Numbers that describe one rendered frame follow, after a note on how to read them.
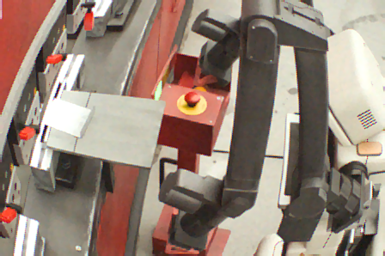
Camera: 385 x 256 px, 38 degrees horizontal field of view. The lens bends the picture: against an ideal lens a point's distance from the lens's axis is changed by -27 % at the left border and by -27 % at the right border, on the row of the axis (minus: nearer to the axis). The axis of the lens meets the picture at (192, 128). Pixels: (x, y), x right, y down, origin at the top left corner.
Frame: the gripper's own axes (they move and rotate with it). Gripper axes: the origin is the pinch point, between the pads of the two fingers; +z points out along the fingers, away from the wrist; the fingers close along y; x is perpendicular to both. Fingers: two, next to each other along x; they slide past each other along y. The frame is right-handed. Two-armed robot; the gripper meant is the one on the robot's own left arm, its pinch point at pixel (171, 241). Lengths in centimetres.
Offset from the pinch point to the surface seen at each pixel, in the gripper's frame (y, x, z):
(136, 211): -69, 25, 94
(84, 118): -28.6, -21.2, 10.1
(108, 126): -27.3, -15.3, 7.4
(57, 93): -36.5, -30.2, 15.9
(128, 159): -19.6, -10.1, 4.7
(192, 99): -55, 7, 18
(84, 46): -66, -26, 27
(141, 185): -82, 25, 94
